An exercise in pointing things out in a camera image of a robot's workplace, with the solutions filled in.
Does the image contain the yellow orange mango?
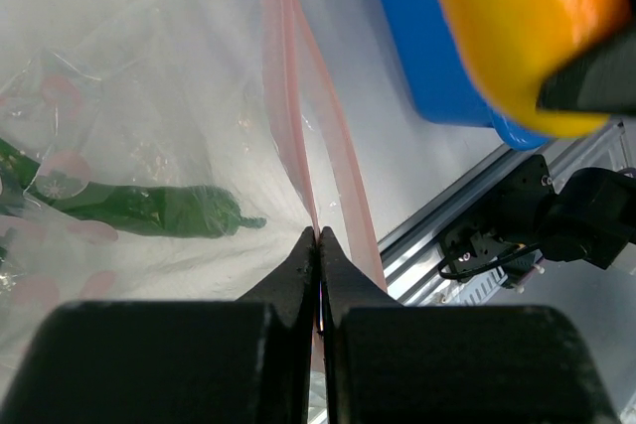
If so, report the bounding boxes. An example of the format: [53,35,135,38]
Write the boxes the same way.
[438,0,631,138]

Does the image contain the clear zip top bag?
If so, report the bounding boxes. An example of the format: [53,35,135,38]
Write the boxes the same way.
[1,0,386,423]

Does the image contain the aluminium mounting rail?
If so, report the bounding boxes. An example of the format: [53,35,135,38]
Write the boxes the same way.
[382,121,635,306]

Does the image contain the blue plastic tray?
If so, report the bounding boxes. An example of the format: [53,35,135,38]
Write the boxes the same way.
[381,0,549,151]

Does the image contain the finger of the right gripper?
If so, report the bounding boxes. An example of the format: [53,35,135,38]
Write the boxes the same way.
[537,29,635,114]

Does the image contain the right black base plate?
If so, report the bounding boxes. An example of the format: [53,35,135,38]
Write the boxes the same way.
[437,155,556,282]

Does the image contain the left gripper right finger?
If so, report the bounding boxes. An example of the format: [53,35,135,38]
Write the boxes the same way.
[317,228,618,423]

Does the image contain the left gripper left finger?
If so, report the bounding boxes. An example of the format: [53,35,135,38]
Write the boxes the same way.
[1,228,317,423]

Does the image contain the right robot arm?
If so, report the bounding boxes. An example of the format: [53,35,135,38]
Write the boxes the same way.
[493,27,635,269]

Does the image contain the green chili pepper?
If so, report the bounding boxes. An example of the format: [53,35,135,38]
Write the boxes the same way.
[1,141,266,238]

